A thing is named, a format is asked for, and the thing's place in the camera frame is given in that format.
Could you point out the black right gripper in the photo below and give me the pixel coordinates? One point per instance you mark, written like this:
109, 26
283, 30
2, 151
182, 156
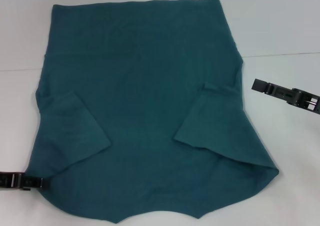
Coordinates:
306, 100

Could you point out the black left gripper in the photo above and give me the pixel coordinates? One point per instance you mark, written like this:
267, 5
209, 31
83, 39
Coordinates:
10, 180

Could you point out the teal blue shirt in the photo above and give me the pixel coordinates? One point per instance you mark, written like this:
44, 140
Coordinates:
150, 98

